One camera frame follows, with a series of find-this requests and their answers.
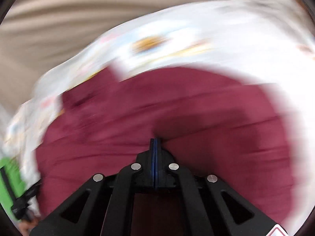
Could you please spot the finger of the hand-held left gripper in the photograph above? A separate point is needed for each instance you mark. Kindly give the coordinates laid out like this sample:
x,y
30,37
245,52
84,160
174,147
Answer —
x,y
27,196

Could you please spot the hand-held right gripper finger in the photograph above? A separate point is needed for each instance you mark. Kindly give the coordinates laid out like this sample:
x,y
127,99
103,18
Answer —
x,y
153,162
158,162

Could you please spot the maroon quilted jacket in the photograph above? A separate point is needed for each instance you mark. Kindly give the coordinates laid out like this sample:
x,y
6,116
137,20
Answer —
x,y
196,118

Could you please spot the person's left hand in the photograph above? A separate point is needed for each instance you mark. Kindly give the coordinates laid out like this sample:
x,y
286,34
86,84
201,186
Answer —
x,y
25,227

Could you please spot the floral printed blanket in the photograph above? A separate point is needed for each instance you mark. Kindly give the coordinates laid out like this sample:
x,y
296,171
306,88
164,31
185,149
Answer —
x,y
221,41

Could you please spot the beige bed sheet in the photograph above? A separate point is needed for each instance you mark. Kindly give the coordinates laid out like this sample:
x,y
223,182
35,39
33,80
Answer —
x,y
73,17

